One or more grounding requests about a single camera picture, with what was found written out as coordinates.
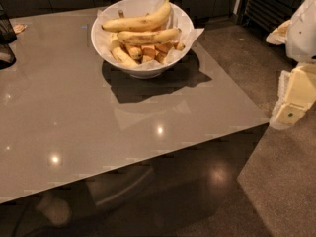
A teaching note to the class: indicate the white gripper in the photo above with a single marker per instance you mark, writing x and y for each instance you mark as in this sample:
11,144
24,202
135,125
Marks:
303,37

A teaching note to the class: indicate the spotted yellow banana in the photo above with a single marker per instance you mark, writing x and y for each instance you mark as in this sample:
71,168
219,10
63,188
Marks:
144,38

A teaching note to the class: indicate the white paper bowl liner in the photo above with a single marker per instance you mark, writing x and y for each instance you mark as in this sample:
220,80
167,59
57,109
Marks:
143,38

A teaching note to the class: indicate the top long yellow banana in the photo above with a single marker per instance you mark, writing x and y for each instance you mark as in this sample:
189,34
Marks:
141,23

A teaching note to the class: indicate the short banana piece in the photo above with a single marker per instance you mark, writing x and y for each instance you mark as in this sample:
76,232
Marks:
135,52

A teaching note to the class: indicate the lower left small banana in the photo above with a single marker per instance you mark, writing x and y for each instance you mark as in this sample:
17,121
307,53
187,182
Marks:
119,54

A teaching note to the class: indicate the white ceramic bowl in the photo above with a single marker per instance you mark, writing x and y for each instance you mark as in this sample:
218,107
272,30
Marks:
133,8

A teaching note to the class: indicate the dark slatted cabinet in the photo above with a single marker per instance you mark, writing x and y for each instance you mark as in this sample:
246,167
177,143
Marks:
267,14

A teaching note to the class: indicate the orange fruit chunks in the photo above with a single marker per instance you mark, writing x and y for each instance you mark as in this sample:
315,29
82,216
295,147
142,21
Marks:
159,52

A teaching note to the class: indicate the small crumpled paper scrap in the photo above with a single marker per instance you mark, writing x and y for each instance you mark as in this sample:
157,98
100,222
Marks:
19,28

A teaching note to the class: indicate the black mesh container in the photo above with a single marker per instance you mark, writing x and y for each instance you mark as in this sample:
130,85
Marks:
7,35

